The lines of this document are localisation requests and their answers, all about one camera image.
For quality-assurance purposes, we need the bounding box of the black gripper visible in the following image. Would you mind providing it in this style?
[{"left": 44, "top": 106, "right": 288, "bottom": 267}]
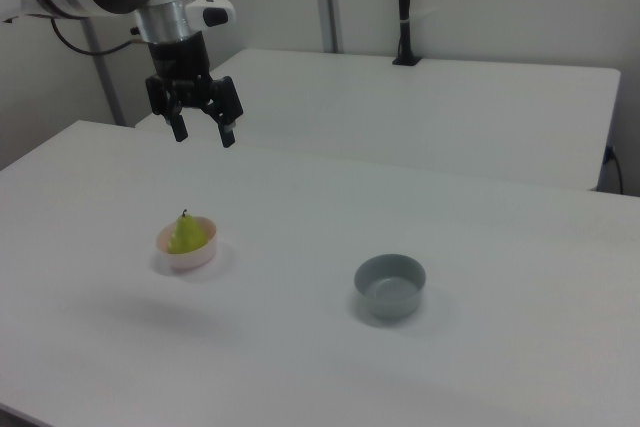
[{"left": 145, "top": 31, "right": 245, "bottom": 150}]

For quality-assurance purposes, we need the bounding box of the green pear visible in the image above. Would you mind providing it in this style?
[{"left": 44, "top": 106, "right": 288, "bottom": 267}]
[{"left": 167, "top": 208, "right": 210, "bottom": 255}]

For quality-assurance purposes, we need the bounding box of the pink bowl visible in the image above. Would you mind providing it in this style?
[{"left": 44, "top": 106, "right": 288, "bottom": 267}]
[{"left": 154, "top": 215, "right": 220, "bottom": 271}]

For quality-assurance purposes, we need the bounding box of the grey bowl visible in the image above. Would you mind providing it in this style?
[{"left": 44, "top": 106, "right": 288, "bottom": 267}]
[{"left": 353, "top": 253, "right": 427, "bottom": 319}]

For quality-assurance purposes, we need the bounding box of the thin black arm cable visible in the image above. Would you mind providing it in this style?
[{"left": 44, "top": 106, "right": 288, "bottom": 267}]
[{"left": 49, "top": 16, "right": 151, "bottom": 56}]

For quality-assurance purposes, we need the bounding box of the black power cable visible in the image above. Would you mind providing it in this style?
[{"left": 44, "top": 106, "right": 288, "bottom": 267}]
[{"left": 604, "top": 145, "right": 625, "bottom": 195}]

